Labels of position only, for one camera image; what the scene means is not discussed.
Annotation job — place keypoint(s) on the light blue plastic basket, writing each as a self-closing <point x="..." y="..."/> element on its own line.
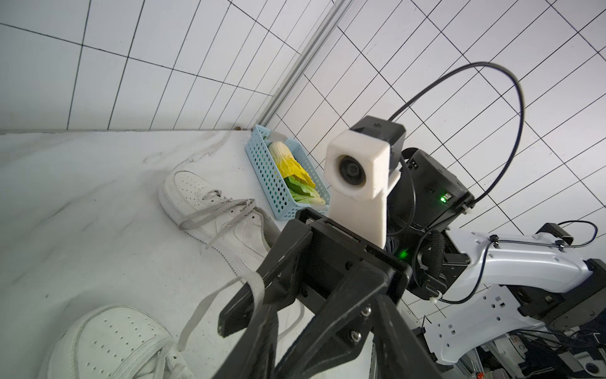
<point x="282" y="204"/>

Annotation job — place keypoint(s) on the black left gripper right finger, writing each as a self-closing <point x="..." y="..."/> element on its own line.
<point x="399" y="352"/>

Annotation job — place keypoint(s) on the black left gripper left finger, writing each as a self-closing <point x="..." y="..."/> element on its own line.
<point x="254" y="356"/>

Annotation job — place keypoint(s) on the white sneaker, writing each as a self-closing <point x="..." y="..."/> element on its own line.
<point x="119" y="341"/>
<point x="238" y="230"/>

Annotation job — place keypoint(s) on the green lettuce toy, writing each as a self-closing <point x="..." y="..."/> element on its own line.
<point x="302" y="192"/>

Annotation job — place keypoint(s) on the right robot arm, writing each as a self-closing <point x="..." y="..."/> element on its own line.
<point x="480" y="287"/>

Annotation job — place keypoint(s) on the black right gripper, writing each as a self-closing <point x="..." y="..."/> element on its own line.
<point x="323" y="266"/>

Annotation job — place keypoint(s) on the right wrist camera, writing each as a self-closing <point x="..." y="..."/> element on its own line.
<point x="361" y="168"/>

